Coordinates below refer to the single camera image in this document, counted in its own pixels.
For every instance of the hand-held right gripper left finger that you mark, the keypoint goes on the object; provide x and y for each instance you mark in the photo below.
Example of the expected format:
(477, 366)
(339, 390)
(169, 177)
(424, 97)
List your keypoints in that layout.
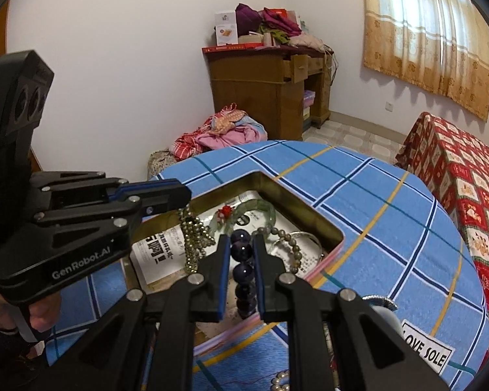
(224, 277)

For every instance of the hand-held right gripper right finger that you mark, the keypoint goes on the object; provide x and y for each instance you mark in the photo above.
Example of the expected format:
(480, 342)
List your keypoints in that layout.
(260, 277)

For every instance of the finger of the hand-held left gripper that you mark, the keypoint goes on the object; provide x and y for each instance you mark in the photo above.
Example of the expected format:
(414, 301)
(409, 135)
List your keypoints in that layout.
(146, 188)
(163, 205)

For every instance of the golden pearl bead strand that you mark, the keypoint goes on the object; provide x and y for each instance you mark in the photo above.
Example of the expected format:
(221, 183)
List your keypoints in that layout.
(193, 244)

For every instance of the silver bangle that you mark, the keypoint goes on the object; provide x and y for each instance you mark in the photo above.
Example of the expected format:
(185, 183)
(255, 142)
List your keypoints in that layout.
(309, 239)

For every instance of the rectangular metal tin box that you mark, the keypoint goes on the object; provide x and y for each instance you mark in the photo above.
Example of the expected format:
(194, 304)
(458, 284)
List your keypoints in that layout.
(293, 199)

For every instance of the person's left hand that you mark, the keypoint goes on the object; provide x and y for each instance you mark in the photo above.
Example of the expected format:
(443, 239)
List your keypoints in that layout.
(45, 313)

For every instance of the floral cloth bundle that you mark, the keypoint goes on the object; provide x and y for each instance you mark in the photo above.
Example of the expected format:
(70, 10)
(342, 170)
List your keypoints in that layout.
(163, 163)

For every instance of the printed paper leaflet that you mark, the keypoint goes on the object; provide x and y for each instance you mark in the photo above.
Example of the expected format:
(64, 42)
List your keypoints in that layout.
(163, 260)

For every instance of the heap of pink clothes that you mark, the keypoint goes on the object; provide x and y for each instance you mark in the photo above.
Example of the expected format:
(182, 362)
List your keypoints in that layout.
(228, 138)

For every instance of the wooden desk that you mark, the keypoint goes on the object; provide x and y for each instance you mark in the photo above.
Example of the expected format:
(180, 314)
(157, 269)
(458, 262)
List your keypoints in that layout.
(248, 97)

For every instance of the pale jade bangle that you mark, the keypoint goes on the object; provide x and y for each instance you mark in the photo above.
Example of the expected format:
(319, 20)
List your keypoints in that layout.
(393, 321)

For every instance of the blue checked tablecloth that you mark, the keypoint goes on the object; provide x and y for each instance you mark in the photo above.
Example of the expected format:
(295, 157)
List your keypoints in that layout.
(391, 211)

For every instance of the flat red box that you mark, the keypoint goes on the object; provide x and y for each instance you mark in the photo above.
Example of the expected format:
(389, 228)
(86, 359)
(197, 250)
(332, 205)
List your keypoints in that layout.
(228, 49)

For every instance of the plastic storage box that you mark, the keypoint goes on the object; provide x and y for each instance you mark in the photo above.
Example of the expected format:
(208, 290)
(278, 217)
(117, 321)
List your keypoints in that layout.
(308, 104)

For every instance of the white upright carton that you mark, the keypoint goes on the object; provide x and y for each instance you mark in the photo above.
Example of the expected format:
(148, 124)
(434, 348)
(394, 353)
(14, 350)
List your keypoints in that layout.
(226, 28)

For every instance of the small cardboard box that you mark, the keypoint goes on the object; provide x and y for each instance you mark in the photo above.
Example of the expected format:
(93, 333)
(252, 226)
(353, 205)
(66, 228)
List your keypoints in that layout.
(252, 40)

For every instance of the white cloth label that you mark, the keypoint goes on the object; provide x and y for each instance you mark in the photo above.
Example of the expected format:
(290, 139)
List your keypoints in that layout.
(428, 350)

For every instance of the purple cloth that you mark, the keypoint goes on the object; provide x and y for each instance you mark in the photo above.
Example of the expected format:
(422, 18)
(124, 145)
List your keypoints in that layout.
(246, 18)

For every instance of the green cloth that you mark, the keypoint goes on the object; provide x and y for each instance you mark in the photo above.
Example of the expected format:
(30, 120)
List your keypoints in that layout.
(271, 34)

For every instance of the magenta cloth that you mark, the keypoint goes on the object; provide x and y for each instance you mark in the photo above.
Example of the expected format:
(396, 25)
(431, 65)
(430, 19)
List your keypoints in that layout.
(281, 24)

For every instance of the pink-beige cloth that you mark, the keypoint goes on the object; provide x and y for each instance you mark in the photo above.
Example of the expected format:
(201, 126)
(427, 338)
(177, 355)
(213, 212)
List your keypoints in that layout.
(307, 42)

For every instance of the red and white box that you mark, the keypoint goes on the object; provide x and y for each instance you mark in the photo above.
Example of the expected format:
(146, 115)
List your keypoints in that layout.
(276, 11)

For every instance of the red printed bedsheet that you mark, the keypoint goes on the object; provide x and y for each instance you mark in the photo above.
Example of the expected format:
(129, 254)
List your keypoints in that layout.
(464, 179)

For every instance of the beige patterned window curtain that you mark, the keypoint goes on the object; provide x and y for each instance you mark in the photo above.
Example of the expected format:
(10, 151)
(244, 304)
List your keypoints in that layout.
(423, 28)

